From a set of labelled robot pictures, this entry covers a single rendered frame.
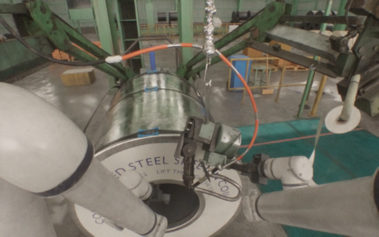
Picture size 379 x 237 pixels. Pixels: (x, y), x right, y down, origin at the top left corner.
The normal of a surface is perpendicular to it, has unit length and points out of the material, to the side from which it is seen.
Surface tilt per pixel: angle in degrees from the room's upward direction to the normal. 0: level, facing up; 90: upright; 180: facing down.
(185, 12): 90
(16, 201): 90
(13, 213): 87
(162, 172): 90
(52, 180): 102
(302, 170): 45
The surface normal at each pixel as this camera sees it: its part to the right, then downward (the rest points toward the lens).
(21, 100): 0.56, -0.69
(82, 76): 0.16, 0.47
